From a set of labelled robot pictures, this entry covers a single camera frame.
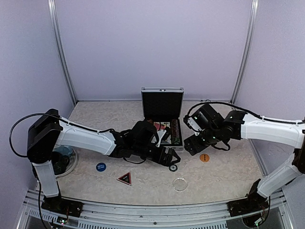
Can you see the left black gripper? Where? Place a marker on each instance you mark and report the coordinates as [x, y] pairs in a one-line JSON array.
[[159, 159]]

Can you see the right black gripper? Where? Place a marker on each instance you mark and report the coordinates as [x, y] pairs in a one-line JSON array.
[[191, 149]]

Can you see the green poker chip stack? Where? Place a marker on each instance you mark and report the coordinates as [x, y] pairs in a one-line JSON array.
[[176, 141]]

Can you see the blue playing card deck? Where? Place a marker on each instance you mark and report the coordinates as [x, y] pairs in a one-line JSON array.
[[166, 139]]

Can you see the single green poker chip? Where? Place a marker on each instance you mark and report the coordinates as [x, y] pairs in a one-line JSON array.
[[173, 168]]

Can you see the red playing card deck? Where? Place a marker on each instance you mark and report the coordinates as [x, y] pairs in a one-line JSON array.
[[161, 125]]

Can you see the aluminium poker case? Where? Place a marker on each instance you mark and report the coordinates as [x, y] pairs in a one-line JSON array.
[[163, 105]]

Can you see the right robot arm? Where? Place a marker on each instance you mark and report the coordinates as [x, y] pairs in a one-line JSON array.
[[210, 128]]

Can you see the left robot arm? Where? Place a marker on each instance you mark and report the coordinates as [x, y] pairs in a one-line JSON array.
[[52, 130]]

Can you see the right chip row in case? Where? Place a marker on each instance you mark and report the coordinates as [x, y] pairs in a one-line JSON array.
[[175, 129]]

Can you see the orange big blind button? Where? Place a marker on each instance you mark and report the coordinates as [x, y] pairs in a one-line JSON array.
[[204, 157]]

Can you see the clear round dealer puck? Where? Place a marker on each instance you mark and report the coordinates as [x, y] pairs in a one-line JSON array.
[[180, 184]]

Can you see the red triangular dealer button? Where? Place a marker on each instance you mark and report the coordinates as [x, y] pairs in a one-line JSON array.
[[126, 179]]

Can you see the blue small blind button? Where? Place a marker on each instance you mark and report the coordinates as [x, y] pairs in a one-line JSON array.
[[101, 167]]

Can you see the clear round tray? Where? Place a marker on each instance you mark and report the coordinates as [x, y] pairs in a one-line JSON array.
[[71, 165]]

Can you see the black mug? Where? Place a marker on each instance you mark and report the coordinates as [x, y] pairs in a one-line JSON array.
[[59, 162]]

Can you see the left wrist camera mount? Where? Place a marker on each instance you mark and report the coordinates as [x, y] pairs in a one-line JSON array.
[[160, 134]]

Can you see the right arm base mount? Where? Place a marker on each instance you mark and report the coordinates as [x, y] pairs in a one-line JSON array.
[[253, 202]]

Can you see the front aluminium frame rail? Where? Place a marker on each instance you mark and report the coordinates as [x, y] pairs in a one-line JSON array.
[[96, 215]]

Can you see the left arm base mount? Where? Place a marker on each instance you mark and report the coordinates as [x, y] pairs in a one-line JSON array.
[[62, 206]]

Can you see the right rear aluminium post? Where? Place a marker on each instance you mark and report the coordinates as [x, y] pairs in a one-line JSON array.
[[246, 50]]

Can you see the aluminium post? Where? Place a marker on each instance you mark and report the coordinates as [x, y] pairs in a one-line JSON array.
[[60, 50], [246, 50]]

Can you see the left rear aluminium post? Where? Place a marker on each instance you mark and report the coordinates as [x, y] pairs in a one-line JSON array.
[[60, 50]]

